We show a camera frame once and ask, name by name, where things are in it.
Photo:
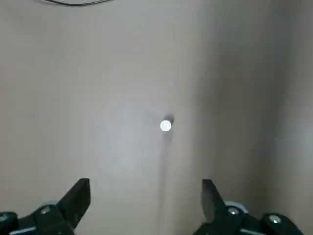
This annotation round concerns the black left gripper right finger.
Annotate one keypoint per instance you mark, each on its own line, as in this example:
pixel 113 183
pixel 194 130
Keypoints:
pixel 212 203

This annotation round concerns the white vitamin bottle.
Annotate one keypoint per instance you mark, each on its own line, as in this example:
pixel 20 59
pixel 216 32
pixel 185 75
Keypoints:
pixel 165 126

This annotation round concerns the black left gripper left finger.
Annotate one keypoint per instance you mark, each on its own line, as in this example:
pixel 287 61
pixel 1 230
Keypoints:
pixel 71 203

